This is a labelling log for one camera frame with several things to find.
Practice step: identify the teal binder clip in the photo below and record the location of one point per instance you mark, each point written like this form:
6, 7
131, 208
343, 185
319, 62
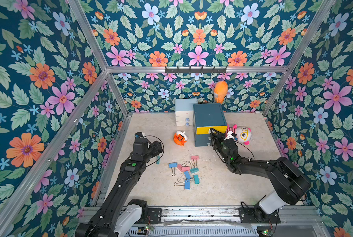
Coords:
194, 170
196, 179

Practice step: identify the blue binder clip bottom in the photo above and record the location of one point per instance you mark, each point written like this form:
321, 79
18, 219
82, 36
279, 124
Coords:
185, 184

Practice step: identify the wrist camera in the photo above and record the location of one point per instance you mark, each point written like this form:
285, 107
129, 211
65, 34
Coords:
230, 135
139, 135

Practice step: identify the yellow top drawer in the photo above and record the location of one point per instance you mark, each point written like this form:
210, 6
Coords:
207, 129

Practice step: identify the white pink striped plush toy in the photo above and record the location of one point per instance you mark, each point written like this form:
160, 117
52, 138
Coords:
244, 134

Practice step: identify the light blue small drawer unit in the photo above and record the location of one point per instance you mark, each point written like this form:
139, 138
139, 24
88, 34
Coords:
184, 111

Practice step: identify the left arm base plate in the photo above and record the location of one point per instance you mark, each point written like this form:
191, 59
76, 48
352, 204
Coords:
150, 216

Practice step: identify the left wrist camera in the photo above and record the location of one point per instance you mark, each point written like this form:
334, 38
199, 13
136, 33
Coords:
139, 135

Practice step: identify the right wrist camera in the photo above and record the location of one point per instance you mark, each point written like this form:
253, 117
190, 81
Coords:
230, 135

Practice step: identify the teal drawer cabinet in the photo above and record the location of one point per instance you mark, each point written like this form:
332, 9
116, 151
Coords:
205, 117

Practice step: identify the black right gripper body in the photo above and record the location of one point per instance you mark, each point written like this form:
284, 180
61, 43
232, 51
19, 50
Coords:
219, 138

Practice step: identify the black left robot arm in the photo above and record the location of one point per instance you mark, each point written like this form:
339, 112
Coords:
110, 220

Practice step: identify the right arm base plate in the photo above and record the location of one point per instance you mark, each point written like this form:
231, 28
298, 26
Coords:
253, 215

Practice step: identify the orange plush toy on wall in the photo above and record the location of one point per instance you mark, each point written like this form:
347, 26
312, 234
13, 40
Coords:
220, 92

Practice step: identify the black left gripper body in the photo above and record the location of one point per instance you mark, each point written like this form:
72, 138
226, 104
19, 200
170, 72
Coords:
150, 151

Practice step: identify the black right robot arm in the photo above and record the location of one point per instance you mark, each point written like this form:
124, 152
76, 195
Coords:
289, 183

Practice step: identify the black hook rail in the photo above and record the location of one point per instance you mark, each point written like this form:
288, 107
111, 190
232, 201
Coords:
190, 69

